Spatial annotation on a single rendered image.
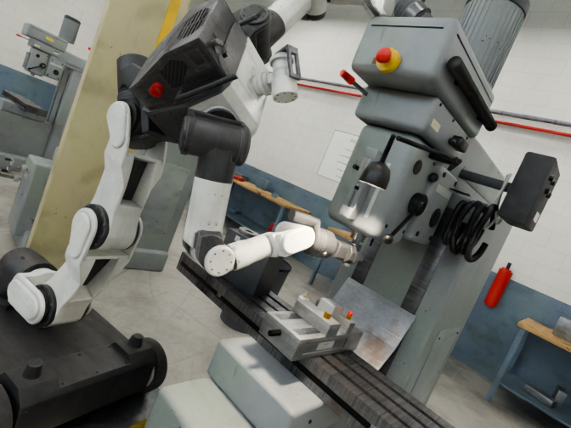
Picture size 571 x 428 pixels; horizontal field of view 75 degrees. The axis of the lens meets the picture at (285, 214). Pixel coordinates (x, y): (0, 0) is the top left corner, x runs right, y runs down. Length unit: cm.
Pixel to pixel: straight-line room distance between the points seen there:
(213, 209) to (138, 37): 175
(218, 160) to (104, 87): 164
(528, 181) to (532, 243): 402
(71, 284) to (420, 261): 122
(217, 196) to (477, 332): 478
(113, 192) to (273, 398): 75
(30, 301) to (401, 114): 128
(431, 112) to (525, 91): 478
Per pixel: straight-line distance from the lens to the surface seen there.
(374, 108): 115
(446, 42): 104
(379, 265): 158
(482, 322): 537
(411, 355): 155
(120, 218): 125
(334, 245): 110
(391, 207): 109
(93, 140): 246
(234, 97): 94
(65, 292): 140
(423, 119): 107
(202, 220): 87
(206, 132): 85
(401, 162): 110
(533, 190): 130
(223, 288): 141
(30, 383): 129
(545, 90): 580
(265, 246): 98
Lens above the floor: 140
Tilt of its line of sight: 6 degrees down
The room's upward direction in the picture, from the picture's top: 22 degrees clockwise
